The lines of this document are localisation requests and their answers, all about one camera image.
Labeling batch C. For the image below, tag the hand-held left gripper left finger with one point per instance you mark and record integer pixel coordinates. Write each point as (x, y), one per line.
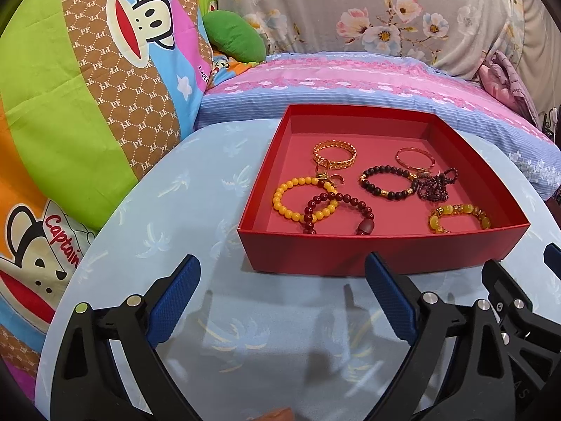
(173, 302)

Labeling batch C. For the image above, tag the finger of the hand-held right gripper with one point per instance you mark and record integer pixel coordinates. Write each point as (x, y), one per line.
(521, 329)
(553, 256)

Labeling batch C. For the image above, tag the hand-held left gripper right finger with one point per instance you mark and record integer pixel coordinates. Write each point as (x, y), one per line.
(390, 298)

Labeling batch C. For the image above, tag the red cardboard box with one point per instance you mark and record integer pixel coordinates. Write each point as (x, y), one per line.
(394, 250)

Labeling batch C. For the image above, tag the thin rose gold bangle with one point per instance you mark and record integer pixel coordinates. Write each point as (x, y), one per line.
(414, 160)

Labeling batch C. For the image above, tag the dark wooden chair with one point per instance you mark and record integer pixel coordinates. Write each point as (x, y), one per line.
(550, 123)

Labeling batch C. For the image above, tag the pink quilted cloth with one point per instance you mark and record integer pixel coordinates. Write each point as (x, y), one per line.
(504, 81)

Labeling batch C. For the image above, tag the pink and blue striped bedsheet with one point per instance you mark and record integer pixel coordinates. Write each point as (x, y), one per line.
(350, 83)

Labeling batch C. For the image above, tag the cartoon monkey patterned pillow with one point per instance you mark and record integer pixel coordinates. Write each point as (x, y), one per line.
(65, 96)

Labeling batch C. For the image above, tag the green plush cushion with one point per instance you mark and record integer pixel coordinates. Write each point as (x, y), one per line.
(234, 35)

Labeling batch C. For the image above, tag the grey floral sheet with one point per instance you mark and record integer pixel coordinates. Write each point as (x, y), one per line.
(350, 8)

